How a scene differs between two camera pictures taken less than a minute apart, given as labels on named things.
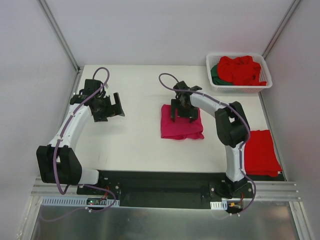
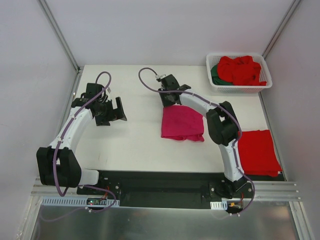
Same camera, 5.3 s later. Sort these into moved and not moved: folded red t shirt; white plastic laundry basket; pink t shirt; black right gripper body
Moved: black right gripper body
Not moved: folded red t shirt; white plastic laundry basket; pink t shirt
